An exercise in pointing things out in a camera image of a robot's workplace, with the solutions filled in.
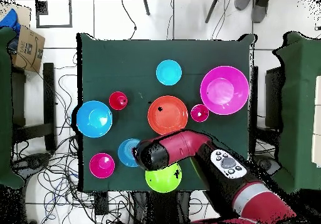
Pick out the orange bowl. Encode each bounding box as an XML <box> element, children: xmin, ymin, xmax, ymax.
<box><xmin>147</xmin><ymin>95</ymin><xmax>189</xmax><ymax>136</ymax></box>

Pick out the small blue ridged bowl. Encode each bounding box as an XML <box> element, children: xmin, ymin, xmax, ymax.
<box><xmin>155</xmin><ymin>59</ymin><xmax>183</xmax><ymax>87</ymax></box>

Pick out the medium blue bowl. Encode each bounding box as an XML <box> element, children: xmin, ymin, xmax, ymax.
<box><xmin>117</xmin><ymin>137</ymin><xmax>142</xmax><ymax>168</ymax></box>

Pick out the red cup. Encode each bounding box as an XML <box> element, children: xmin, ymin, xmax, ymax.
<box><xmin>108</xmin><ymin>91</ymin><xmax>129</xmax><ymax>111</ymax></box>
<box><xmin>190</xmin><ymin>104</ymin><xmax>210</xmax><ymax>123</ymax></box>

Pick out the green bowl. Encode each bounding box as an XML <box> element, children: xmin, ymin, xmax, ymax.
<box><xmin>144</xmin><ymin>162</ymin><xmax>183</xmax><ymax>194</ymax></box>

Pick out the large blue bowl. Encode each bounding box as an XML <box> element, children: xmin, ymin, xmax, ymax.
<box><xmin>76</xmin><ymin>100</ymin><xmax>113</xmax><ymax>139</ymax></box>

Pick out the large pink bowl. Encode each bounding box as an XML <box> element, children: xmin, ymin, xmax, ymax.
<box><xmin>199</xmin><ymin>65</ymin><xmax>250</xmax><ymax>116</ymax></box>

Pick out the dark green tablecloth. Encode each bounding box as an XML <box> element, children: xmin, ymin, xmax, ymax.
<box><xmin>76</xmin><ymin>32</ymin><xmax>256</xmax><ymax>193</ymax></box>

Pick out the small red bowl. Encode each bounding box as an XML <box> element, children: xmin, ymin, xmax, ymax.
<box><xmin>89</xmin><ymin>152</ymin><xmax>116</xmax><ymax>179</ymax></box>

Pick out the grey chair leg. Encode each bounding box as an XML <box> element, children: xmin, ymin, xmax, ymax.
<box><xmin>142</xmin><ymin>0</ymin><xmax>151</xmax><ymax>16</ymax></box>
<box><xmin>204</xmin><ymin>0</ymin><xmax>219</xmax><ymax>24</ymax></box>

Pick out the black metal stand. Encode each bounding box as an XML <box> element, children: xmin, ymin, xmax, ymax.
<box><xmin>250</xmin><ymin>65</ymin><xmax>284</xmax><ymax>134</ymax></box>
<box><xmin>11</xmin><ymin>62</ymin><xmax>57</xmax><ymax>152</ymax></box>

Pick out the green cloth covered table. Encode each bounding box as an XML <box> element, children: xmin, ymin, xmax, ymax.
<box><xmin>0</xmin><ymin>26</ymin><xmax>26</xmax><ymax>189</ymax></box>
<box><xmin>273</xmin><ymin>31</ymin><xmax>321</xmax><ymax>194</ymax></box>

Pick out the grey shoe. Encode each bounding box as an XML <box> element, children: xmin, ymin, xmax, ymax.
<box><xmin>234</xmin><ymin>0</ymin><xmax>251</xmax><ymax>11</ymax></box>
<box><xmin>251</xmin><ymin>0</ymin><xmax>270</xmax><ymax>24</ymax></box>

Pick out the printed cardboard box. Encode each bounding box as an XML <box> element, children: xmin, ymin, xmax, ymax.
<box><xmin>11</xmin><ymin>24</ymin><xmax>46</xmax><ymax>73</ymax></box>

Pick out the white box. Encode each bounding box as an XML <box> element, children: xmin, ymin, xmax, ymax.
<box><xmin>311</xmin><ymin>75</ymin><xmax>321</xmax><ymax>168</ymax></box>

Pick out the plain cardboard box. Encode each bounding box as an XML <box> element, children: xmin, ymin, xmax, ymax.
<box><xmin>0</xmin><ymin>3</ymin><xmax>32</xmax><ymax>29</ymax></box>

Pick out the blue bag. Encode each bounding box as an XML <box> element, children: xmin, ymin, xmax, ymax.
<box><xmin>0</xmin><ymin>8</ymin><xmax>21</xmax><ymax>38</ymax></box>

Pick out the black floor cable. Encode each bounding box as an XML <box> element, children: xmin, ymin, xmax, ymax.
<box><xmin>121</xmin><ymin>0</ymin><xmax>138</xmax><ymax>40</ymax></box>

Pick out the black pedestal foot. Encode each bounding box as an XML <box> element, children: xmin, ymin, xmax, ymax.
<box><xmin>12</xmin><ymin>152</ymin><xmax>52</xmax><ymax>177</ymax></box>
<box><xmin>254</xmin><ymin>155</ymin><xmax>282</xmax><ymax>178</ymax></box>

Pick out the tangle of floor cables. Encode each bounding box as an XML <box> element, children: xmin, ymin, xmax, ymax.
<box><xmin>14</xmin><ymin>53</ymin><xmax>141</xmax><ymax>224</ymax></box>

